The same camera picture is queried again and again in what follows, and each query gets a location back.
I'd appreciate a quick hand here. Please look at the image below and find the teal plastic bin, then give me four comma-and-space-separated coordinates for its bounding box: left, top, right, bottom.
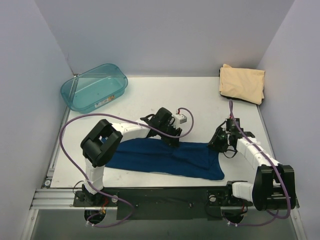
60, 63, 128, 114

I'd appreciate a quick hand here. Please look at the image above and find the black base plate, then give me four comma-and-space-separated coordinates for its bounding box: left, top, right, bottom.
73, 186, 253, 223

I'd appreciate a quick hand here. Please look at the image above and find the aluminium frame rail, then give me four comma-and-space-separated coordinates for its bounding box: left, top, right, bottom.
31, 186, 253, 210

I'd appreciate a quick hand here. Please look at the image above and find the folded beige t shirt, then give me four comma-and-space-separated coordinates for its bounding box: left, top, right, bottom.
219, 64, 265, 105

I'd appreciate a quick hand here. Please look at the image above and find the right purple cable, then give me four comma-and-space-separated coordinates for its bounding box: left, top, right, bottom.
224, 99, 292, 227

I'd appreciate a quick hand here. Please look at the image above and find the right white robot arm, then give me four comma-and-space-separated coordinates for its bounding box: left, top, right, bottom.
208, 118, 297, 211

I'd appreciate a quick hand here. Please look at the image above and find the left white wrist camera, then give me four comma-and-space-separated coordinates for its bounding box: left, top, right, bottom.
173, 113, 188, 125

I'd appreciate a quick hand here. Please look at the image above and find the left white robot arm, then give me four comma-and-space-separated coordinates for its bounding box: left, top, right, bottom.
80, 107, 188, 206

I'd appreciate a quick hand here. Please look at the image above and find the blue t shirt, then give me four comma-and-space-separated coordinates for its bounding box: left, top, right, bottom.
105, 138, 225, 181

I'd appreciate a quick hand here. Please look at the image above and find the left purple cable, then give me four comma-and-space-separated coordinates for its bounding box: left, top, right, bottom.
59, 107, 195, 228

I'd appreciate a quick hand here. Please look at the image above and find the purple cable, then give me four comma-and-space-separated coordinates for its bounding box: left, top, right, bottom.
59, 107, 195, 228
224, 99, 292, 227

